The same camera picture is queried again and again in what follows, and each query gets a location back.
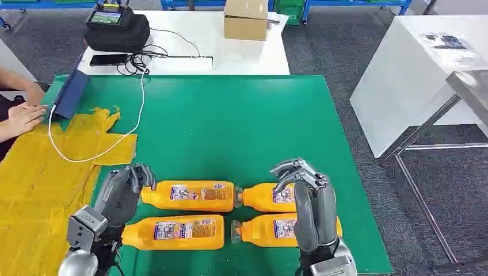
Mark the blue metal rack frame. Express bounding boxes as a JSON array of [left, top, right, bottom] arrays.
[[160, 0, 413, 24], [0, 0, 97, 30]]

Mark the black cable bundle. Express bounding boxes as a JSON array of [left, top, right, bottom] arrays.
[[116, 28, 201, 76]]

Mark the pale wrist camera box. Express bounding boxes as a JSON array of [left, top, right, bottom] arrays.
[[66, 205, 109, 253], [309, 255, 354, 276]]

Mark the white side table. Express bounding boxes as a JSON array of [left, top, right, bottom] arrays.
[[349, 15, 488, 159]]

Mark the black smartphone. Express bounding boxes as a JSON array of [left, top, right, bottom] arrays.
[[89, 53, 129, 67]]

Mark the steel bench frame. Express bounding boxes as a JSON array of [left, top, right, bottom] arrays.
[[381, 70, 488, 274]]

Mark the dark blue flat box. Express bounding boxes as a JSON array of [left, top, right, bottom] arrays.
[[53, 70, 91, 121]]

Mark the orange drink bottle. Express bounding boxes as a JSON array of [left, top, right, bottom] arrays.
[[121, 214, 226, 251], [233, 182, 298, 213], [230, 213, 343, 248], [140, 180, 237, 213]]

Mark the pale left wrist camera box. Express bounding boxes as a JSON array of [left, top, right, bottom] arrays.
[[66, 205, 109, 253]]

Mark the green table mat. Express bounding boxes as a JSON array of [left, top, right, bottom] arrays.
[[40, 74, 394, 276]]

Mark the person's hand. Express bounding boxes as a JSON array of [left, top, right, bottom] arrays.
[[6, 102, 49, 135]]

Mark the green plastic crate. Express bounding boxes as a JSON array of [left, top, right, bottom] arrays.
[[274, 0, 307, 26]]

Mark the white flat board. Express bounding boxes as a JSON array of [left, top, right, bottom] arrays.
[[146, 56, 214, 74]]

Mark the white cable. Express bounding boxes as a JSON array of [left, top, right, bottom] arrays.
[[47, 70, 148, 164]]

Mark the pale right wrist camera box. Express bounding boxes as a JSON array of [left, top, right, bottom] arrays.
[[309, 255, 354, 276]]

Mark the black carry bag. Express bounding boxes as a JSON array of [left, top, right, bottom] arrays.
[[83, 13, 151, 53]]

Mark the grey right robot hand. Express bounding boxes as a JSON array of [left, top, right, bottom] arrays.
[[269, 158, 338, 253]]

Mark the black controller with screen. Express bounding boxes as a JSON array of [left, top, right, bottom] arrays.
[[85, 3, 135, 30]]

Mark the brown cardboard box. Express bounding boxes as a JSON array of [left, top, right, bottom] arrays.
[[223, 0, 270, 41]]

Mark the yellow plastic sheet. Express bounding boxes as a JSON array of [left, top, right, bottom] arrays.
[[0, 106, 138, 276]]

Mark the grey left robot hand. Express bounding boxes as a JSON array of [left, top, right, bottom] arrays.
[[93, 163, 158, 229]]

